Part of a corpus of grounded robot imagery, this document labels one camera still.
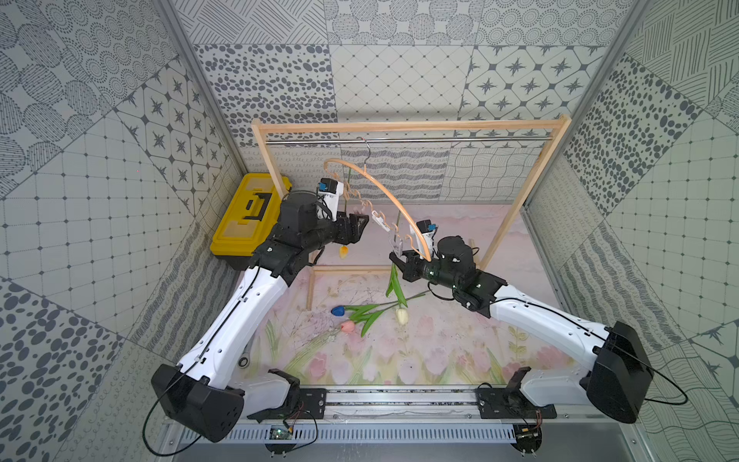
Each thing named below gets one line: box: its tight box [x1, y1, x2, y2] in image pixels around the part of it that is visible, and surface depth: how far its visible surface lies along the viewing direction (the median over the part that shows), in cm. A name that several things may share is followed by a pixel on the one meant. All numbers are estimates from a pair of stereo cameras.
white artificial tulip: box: [378, 210, 408, 327], surface depth 75 cm
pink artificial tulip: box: [340, 320, 357, 334], surface depth 88 cm
